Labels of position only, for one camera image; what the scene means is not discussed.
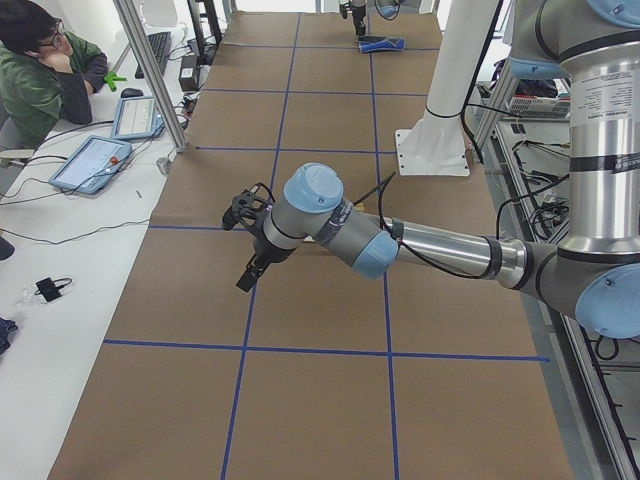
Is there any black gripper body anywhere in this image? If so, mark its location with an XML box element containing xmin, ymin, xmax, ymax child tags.
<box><xmin>351</xmin><ymin>4</ymin><xmax>366</xmax><ymax>36</ymax></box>
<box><xmin>249</xmin><ymin>236</ymin><xmax>295</xmax><ymax>268</ymax></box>

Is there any blue grey towel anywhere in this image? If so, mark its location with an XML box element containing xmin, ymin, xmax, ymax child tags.
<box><xmin>357</xmin><ymin>35</ymin><xmax>405</xmax><ymax>53</ymax></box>

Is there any black power adapter box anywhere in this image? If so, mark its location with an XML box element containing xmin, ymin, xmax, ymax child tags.
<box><xmin>178</xmin><ymin>54</ymin><xmax>200</xmax><ymax>92</ymax></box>

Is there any far blue teach pendant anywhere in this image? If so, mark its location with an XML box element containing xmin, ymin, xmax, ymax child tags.
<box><xmin>111</xmin><ymin>96</ymin><xmax>164</xmax><ymax>140</ymax></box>

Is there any blue teach pendant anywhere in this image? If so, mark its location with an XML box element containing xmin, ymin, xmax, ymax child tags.
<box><xmin>111</xmin><ymin>96</ymin><xmax>164</xmax><ymax>140</ymax></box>
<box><xmin>48</xmin><ymin>135</ymin><xmax>133</xmax><ymax>195</ymax></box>

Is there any near blue teach pendant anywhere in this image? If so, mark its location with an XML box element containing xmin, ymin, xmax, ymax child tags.
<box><xmin>48</xmin><ymin>135</ymin><xmax>133</xmax><ymax>195</ymax></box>

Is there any black keyboard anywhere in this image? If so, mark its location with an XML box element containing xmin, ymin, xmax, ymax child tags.
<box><xmin>146</xmin><ymin>31</ymin><xmax>172</xmax><ymax>75</ymax></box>

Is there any black computer mouse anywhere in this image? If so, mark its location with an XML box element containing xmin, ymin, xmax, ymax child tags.
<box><xmin>120</xmin><ymin>88</ymin><xmax>144</xmax><ymax>98</ymax></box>

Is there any green plastic clamp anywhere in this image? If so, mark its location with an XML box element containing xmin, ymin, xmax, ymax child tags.
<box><xmin>104</xmin><ymin>71</ymin><xmax>127</xmax><ymax>92</ymax></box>

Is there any person in green jacket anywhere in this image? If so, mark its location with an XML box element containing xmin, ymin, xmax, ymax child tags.
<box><xmin>1</xmin><ymin>1</ymin><xmax>108</xmax><ymax>150</ymax></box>

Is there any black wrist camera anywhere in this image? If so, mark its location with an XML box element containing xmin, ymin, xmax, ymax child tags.
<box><xmin>221</xmin><ymin>184</ymin><xmax>270</xmax><ymax>233</ymax></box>

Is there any white camera pillar with base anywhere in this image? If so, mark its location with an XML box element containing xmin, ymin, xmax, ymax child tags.
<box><xmin>396</xmin><ymin>0</ymin><xmax>502</xmax><ymax>177</ymax></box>

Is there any aluminium frame post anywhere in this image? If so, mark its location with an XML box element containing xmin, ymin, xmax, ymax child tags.
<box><xmin>113</xmin><ymin>0</ymin><xmax>187</xmax><ymax>153</ymax></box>

